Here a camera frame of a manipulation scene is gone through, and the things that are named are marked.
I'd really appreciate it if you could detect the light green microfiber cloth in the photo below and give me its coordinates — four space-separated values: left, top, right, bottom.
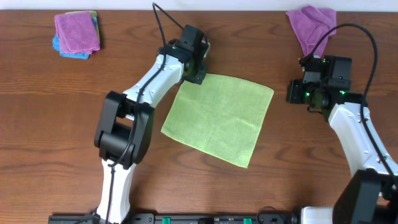
161 73 274 168

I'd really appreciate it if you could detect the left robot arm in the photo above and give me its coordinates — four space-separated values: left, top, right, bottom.
94 42 210 223

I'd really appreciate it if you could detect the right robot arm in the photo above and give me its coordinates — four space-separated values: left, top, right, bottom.
286 79 397 223

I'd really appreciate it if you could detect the crumpled purple cloth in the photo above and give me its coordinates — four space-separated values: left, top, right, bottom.
286 6 337 55

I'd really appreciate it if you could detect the folded green cloth in stack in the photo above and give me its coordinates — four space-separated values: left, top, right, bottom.
65 10 101 40

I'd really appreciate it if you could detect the folded pink cloth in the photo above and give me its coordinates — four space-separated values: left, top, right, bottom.
54 11 100 54

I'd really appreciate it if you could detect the folded blue cloth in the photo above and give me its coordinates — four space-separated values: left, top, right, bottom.
53 14 100 60

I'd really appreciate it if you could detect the black mounting rail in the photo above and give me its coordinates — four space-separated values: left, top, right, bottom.
48 212 364 224

